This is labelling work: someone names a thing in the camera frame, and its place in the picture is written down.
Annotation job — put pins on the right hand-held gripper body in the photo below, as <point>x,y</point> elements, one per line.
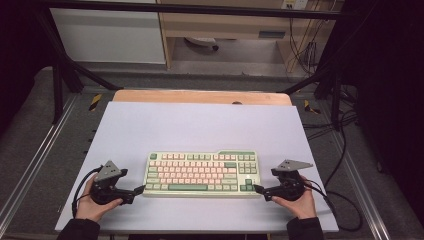
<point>288,183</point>

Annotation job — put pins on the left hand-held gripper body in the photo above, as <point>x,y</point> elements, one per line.
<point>106,175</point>

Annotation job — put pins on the cream pink green keyboard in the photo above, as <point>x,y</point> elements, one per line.
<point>200,173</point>

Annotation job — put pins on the person's right hand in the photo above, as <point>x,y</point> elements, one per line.
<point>301,205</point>

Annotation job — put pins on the person's left hand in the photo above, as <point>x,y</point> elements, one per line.
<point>87,208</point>

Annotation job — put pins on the yellow black hazard tape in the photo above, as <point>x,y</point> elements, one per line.
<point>95,102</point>
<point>310,108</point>

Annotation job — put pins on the white board mat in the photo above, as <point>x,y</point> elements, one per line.
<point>200,126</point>

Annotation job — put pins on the black metal stand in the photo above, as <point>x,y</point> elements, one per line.
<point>336,96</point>
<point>58,83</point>

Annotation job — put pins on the white cabinet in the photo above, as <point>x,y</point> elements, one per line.
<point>110,36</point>

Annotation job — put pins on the white chair base with castor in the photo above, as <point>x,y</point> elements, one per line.
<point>200,41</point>

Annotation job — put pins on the light wooden desk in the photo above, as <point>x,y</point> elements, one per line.
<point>216,26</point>

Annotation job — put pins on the white power outlet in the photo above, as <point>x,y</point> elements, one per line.
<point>295,4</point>

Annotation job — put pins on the aluminium rail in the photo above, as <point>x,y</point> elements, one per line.
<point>33,163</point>
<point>361,193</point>

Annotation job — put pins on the black horizontal frame bar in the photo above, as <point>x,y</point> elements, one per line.
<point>200,9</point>

